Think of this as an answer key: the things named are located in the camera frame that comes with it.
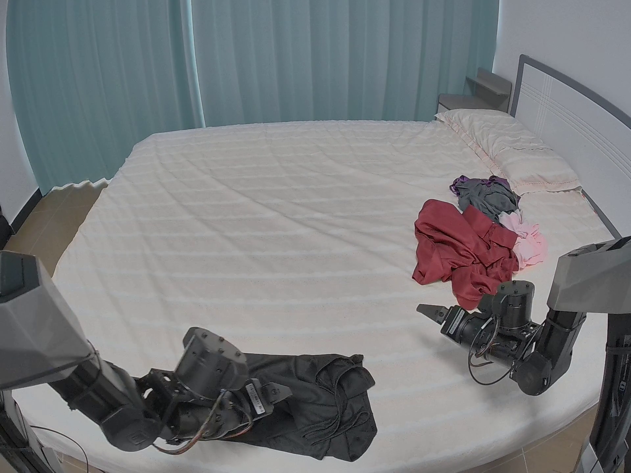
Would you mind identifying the bed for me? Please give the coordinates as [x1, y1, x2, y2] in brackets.
[10, 55, 631, 473]

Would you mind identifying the grey bedside table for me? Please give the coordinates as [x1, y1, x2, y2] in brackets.
[438, 67, 513, 115]

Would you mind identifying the purple garment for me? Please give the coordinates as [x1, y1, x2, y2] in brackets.
[449, 175, 511, 197]

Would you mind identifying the black T-shirt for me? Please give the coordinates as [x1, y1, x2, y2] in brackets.
[217, 352, 378, 462]

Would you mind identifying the cream pillow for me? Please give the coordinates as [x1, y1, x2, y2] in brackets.
[434, 109, 583, 195]

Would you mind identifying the grey garment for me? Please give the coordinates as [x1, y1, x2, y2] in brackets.
[456, 177, 521, 225]

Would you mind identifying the dark red garment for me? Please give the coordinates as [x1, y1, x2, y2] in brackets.
[412, 198, 520, 310]

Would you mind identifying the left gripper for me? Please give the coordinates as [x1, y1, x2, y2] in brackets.
[224, 379, 293, 426]

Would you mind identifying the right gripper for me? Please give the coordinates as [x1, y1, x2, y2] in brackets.
[416, 304, 489, 349]

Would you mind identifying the black cable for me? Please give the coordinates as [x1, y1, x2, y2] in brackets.
[30, 426, 93, 473]

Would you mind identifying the blue-green curtain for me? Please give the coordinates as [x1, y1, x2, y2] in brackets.
[190, 0, 500, 128]
[6, 0, 205, 197]

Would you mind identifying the pink garment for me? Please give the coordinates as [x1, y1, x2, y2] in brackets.
[499, 210, 549, 270]

